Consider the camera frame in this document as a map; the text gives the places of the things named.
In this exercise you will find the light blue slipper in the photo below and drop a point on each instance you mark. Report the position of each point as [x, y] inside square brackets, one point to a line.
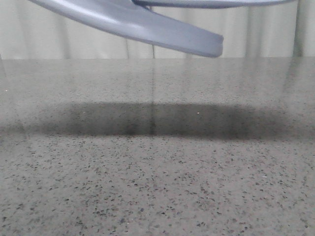
[126, 19]
[209, 4]

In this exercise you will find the pale green curtain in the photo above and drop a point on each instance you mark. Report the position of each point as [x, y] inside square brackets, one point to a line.
[28, 31]

